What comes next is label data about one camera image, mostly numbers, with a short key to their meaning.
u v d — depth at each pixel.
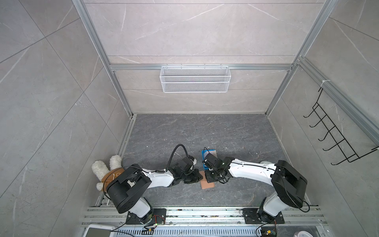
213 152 0.93
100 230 0.66
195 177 0.76
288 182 0.44
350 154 0.58
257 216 0.73
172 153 0.72
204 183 0.82
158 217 0.73
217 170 0.63
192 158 0.84
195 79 1.01
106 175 0.77
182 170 0.69
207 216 0.75
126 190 0.44
